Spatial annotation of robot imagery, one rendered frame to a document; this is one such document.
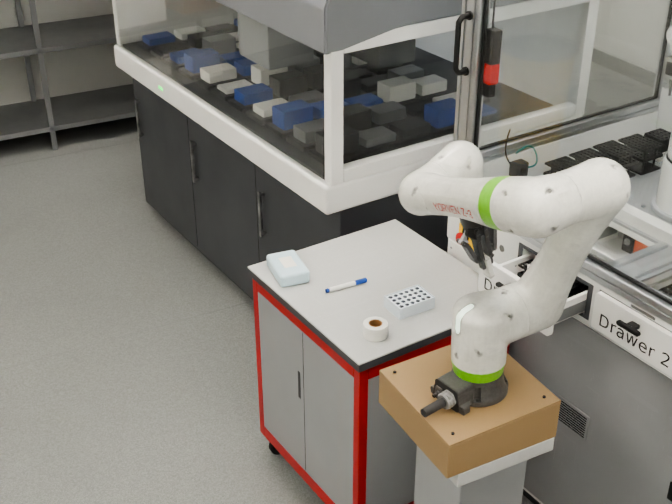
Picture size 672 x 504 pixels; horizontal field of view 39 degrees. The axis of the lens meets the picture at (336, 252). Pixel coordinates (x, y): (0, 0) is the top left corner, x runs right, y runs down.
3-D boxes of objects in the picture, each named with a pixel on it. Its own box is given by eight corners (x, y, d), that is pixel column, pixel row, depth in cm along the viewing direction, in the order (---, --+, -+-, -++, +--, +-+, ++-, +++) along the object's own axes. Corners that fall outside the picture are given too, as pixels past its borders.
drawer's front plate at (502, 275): (548, 337, 259) (552, 302, 253) (477, 289, 280) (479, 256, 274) (552, 335, 260) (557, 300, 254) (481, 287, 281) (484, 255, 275)
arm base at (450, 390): (441, 437, 217) (442, 416, 214) (398, 404, 228) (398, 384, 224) (521, 389, 231) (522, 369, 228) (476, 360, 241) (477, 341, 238)
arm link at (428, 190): (529, 209, 206) (509, 165, 202) (491, 239, 202) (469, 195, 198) (436, 197, 238) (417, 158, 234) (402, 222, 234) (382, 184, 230)
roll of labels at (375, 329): (367, 326, 274) (367, 314, 272) (390, 330, 272) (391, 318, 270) (359, 339, 268) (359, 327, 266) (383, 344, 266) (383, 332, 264)
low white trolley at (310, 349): (356, 564, 296) (358, 364, 258) (257, 450, 341) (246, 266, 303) (498, 490, 323) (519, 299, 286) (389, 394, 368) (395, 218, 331)
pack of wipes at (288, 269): (310, 283, 294) (310, 270, 292) (281, 289, 291) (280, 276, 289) (294, 260, 306) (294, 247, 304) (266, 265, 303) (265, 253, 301)
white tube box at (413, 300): (399, 320, 276) (400, 309, 274) (383, 306, 283) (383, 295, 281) (434, 307, 282) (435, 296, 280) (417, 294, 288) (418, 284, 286)
